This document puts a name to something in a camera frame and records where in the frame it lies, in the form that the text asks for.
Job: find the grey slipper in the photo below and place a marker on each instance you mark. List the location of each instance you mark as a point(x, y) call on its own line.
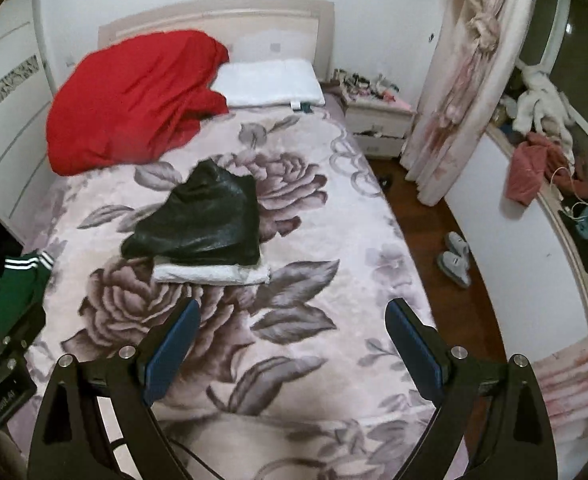
point(458, 245)
point(454, 270)

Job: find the white pillow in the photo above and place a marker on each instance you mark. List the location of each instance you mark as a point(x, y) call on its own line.
point(269, 82)

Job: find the pink garment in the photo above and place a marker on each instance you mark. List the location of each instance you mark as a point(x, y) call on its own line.
point(529, 170)

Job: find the white plush cloth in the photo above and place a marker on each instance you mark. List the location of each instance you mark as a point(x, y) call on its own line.
point(539, 100)

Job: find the white wardrobe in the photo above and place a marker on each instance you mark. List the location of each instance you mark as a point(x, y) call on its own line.
point(9, 160)

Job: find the white fluffy garment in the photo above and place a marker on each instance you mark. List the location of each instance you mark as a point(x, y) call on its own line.
point(209, 274)

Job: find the black leather jacket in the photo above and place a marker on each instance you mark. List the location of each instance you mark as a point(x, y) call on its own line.
point(209, 215)

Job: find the white wooden bed headboard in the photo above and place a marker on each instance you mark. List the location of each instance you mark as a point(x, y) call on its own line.
point(274, 25)

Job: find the green garment with white stripes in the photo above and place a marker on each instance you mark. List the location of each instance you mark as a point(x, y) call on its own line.
point(19, 290)

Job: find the pile of small cosmetics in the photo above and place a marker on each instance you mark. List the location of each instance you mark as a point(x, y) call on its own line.
point(369, 87)

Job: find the red cloth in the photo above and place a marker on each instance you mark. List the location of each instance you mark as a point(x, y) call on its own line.
point(124, 100)

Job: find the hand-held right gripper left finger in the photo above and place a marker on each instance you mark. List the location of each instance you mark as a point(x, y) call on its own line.
point(171, 355)

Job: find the white curved window bench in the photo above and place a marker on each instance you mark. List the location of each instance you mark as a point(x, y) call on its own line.
point(499, 210)

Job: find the small black object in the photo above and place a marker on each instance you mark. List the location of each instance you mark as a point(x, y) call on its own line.
point(384, 181)

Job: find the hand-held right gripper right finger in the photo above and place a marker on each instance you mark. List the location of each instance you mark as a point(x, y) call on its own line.
point(416, 355)

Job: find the white nightstand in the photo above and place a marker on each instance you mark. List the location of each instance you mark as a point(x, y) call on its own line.
point(374, 117)

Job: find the grey floral blanket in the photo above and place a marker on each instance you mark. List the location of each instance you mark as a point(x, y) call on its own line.
point(324, 210)

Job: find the pink floral curtain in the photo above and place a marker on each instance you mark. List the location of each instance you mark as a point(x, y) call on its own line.
point(454, 110)
point(574, 385)

